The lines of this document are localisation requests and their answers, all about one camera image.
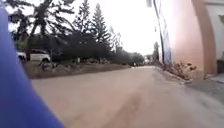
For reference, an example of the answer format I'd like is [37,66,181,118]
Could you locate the row of conifer trees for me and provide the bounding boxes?
[0,0,146,66]

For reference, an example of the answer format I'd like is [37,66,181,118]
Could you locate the grey-brown asphalt road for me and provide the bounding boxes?
[31,65,224,128]

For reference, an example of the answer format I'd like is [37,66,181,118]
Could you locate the tree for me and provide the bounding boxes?
[151,41,161,65]

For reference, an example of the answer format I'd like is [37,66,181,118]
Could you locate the bare earth verge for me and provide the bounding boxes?
[24,59,131,80]

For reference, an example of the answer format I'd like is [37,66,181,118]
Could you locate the kerb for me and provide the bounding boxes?
[154,66,195,85]

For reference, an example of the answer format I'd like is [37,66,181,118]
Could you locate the dry brown bush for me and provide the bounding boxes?
[162,60,198,81]

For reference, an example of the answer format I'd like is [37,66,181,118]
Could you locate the white car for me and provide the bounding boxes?
[16,48,52,65]

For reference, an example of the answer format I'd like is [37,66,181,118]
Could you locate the pink building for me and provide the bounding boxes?
[146,0,224,81]

